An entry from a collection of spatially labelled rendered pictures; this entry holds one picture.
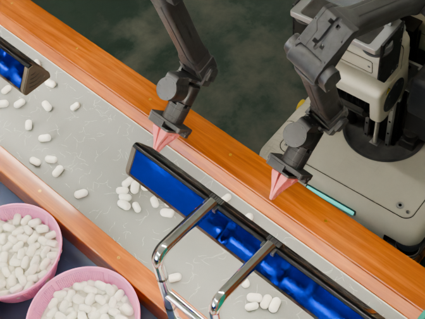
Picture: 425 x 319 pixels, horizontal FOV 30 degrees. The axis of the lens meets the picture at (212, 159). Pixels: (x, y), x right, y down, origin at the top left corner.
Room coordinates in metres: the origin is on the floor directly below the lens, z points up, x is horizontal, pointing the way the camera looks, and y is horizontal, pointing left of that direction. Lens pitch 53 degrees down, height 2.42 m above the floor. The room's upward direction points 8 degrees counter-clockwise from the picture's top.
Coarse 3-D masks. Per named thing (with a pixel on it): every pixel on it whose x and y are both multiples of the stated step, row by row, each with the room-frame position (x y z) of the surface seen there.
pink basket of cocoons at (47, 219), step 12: (12, 204) 1.18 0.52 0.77; (24, 204) 1.17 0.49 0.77; (0, 216) 1.16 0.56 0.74; (12, 216) 1.16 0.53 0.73; (24, 216) 1.16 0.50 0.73; (36, 216) 1.15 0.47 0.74; (48, 216) 1.13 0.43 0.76; (60, 240) 1.05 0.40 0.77; (60, 252) 1.02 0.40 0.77; (48, 276) 0.97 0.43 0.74; (36, 288) 0.95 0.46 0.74; (0, 300) 0.94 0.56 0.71; (12, 300) 0.94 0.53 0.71; (24, 300) 0.95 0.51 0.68
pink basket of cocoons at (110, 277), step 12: (60, 276) 0.95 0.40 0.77; (72, 276) 0.95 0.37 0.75; (84, 276) 0.95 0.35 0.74; (96, 276) 0.95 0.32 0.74; (108, 276) 0.94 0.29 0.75; (120, 276) 0.93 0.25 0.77; (60, 288) 0.94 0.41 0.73; (120, 288) 0.91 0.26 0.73; (132, 288) 0.89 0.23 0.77; (36, 300) 0.90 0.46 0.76; (48, 300) 0.91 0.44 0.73; (132, 300) 0.87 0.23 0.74; (36, 312) 0.88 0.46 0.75
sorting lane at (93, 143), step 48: (0, 96) 1.58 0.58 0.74; (48, 96) 1.56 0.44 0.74; (96, 96) 1.53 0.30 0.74; (0, 144) 1.40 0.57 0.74; (48, 144) 1.38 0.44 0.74; (96, 144) 1.36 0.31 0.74; (96, 192) 1.20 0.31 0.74; (144, 192) 1.18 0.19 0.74; (144, 240) 1.03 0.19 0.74; (192, 240) 1.01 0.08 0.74; (288, 240) 0.98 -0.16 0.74; (192, 288) 0.88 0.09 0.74; (240, 288) 0.87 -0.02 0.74
